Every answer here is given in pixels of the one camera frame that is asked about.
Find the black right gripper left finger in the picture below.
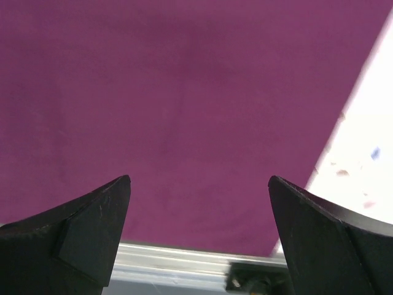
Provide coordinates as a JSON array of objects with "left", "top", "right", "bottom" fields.
[{"left": 1, "top": 175, "right": 131, "bottom": 295}]

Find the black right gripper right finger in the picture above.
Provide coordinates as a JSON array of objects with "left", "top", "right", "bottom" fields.
[{"left": 268, "top": 176, "right": 392, "bottom": 295}]

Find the purple cloth wrap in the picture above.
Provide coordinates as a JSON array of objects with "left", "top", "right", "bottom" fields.
[{"left": 1, "top": 1, "right": 392, "bottom": 256}]

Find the aluminium front rail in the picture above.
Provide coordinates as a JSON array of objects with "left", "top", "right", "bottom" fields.
[{"left": 111, "top": 243, "right": 286, "bottom": 288}]

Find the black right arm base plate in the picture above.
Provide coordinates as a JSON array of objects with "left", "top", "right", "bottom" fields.
[{"left": 225, "top": 262, "right": 295, "bottom": 295}]

